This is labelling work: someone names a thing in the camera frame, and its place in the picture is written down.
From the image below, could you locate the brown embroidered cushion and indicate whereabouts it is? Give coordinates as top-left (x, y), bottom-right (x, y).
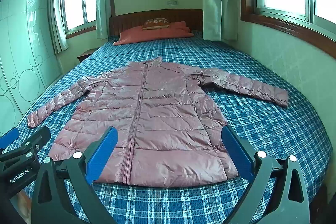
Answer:
top-left (142, 18), bottom-right (171, 30)

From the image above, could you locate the red pillow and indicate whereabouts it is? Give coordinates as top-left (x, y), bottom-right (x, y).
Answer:
top-left (113, 21), bottom-right (195, 46)

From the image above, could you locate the wooden headboard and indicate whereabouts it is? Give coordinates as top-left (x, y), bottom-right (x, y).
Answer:
top-left (109, 9), bottom-right (204, 37)

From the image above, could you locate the bed with blue plaid sheet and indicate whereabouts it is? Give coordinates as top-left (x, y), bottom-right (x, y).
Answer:
top-left (0, 30), bottom-right (332, 224)

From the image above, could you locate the pink puffer jacket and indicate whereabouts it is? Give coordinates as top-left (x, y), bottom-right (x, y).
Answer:
top-left (28, 56), bottom-right (289, 186)

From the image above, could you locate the white wardrobe with circle pattern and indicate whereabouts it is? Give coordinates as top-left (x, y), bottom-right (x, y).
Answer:
top-left (0, 0), bottom-right (66, 135)

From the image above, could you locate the wooden nightstand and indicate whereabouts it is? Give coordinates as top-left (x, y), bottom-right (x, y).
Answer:
top-left (77, 48), bottom-right (97, 63)

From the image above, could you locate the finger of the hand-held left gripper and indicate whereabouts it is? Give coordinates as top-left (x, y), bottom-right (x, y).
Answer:
top-left (0, 127), bottom-right (20, 149)
top-left (0, 126), bottom-right (51, 164)

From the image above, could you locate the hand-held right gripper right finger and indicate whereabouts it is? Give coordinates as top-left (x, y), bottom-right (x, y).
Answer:
top-left (222, 124), bottom-right (310, 224)

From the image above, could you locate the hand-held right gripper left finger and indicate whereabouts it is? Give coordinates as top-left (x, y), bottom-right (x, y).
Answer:
top-left (31, 126), bottom-right (118, 224)

